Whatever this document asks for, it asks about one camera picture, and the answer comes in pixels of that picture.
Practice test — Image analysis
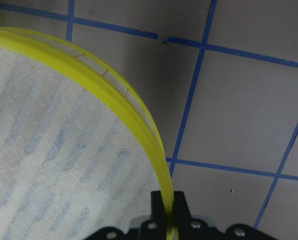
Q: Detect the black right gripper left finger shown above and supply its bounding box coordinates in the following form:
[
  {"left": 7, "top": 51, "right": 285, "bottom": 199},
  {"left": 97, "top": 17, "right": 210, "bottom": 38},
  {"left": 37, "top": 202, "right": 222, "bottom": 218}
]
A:
[{"left": 150, "top": 191, "right": 167, "bottom": 225}]

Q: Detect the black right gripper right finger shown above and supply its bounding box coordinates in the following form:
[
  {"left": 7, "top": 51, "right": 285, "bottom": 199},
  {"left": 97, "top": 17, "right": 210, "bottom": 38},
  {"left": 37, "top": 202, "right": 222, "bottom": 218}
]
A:
[{"left": 173, "top": 191, "right": 191, "bottom": 223}]

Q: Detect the yellow steamer tray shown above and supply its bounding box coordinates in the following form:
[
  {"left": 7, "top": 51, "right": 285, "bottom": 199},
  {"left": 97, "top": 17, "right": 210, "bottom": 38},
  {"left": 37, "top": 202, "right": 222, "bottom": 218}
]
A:
[{"left": 0, "top": 27, "right": 174, "bottom": 240}]

